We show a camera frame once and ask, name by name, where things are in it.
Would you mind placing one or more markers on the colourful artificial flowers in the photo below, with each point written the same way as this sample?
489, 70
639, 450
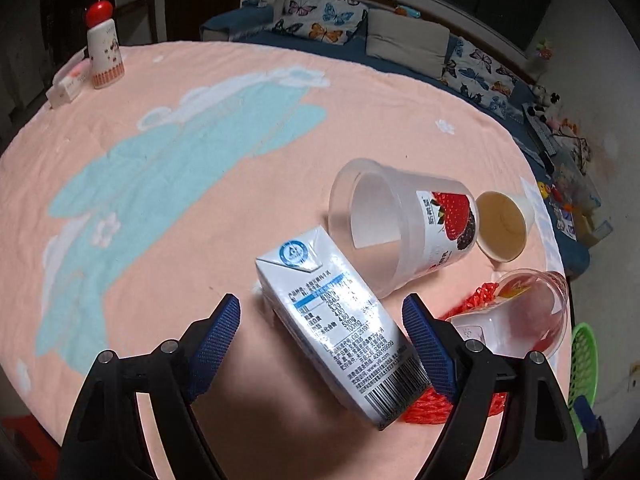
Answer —
545, 49

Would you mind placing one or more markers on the orange blue toy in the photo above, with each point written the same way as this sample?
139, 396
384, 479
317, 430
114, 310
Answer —
407, 10

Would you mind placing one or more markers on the small white box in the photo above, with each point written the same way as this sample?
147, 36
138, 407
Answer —
65, 91

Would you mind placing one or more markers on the pink printed blanket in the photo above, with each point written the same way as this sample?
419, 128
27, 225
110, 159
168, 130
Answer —
175, 260

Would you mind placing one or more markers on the clear storage box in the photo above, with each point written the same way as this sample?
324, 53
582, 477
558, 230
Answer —
577, 185

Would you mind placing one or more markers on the green plastic basket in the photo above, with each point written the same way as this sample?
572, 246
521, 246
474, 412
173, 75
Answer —
585, 360

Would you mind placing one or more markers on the clear red print plastic cup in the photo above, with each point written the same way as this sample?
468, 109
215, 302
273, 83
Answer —
520, 310

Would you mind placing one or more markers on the white paper cup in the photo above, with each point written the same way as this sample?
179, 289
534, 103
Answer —
500, 227

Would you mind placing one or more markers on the red plastic net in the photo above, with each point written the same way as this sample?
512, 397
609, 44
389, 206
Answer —
475, 300

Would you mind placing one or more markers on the strawberry print yogurt cup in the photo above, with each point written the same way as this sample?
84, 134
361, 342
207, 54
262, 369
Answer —
425, 240

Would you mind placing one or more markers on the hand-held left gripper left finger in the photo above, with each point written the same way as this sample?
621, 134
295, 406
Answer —
220, 340

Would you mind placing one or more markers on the yellow toy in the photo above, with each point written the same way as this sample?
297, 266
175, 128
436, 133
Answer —
546, 190

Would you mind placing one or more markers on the white blue milk carton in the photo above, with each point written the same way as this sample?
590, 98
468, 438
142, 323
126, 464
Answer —
330, 320

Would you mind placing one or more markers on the printed booklet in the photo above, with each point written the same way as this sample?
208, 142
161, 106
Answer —
567, 220

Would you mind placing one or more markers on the grey pillow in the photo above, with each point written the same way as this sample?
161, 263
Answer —
405, 42

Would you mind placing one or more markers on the cardboard box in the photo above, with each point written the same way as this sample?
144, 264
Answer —
597, 232

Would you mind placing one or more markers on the blue sofa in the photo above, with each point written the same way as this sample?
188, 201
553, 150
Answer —
225, 22

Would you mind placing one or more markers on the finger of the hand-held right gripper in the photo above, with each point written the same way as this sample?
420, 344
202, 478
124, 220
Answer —
591, 414

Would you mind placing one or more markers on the butterfly print pillow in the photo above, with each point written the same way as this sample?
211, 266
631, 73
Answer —
320, 12
475, 70

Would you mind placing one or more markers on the dark window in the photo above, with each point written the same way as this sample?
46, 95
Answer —
475, 5

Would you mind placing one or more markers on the black white plush toy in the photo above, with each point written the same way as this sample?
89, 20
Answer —
545, 97

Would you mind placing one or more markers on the red cap white bottle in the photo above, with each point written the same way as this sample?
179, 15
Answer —
105, 55

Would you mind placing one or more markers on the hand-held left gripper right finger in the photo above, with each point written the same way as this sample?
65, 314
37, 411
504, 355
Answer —
425, 345

